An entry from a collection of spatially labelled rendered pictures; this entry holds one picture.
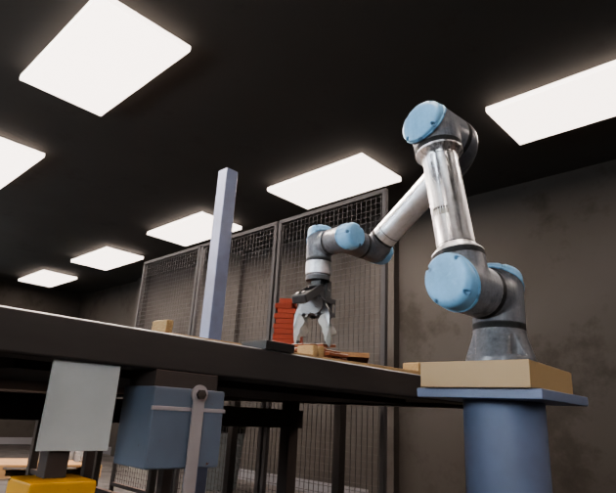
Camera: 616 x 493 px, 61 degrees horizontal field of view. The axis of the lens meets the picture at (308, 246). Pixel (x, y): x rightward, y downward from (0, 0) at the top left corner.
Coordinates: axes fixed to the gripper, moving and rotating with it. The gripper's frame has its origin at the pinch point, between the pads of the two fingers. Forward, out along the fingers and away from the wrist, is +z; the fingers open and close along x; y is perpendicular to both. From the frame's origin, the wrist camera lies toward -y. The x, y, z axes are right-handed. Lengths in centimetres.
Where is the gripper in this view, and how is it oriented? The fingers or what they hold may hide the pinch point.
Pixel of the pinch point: (311, 344)
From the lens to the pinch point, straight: 148.7
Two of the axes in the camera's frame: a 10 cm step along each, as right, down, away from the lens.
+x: -8.5, 1.2, 5.1
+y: 5.2, 2.9, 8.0
